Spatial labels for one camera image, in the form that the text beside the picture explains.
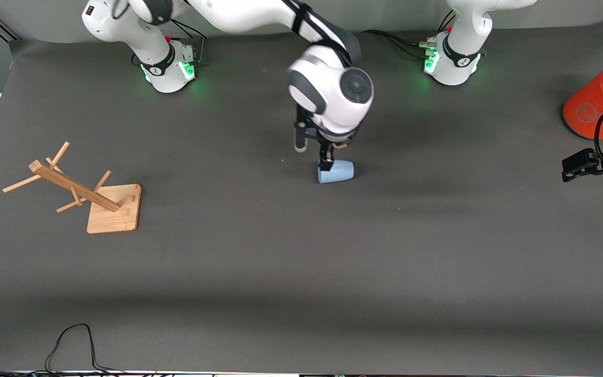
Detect wooden cup rack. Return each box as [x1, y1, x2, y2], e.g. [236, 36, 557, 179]
[2, 141, 142, 234]

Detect dark grey table mat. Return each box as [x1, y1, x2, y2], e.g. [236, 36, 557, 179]
[0, 20, 603, 375]

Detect orange cylinder with grey lid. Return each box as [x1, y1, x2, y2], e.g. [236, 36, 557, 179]
[562, 55, 603, 141]

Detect black arm base cables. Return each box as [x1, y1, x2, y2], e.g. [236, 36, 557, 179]
[362, 10, 456, 59]
[132, 19, 209, 68]

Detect light blue cup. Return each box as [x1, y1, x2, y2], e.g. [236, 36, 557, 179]
[318, 160, 355, 184]

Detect thin black cable loop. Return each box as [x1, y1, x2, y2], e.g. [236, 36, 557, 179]
[45, 324, 124, 373]

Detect black left arm base cables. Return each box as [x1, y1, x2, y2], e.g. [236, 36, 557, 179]
[362, 10, 456, 59]

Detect black right arm base cables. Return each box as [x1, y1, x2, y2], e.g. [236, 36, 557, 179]
[132, 19, 209, 68]

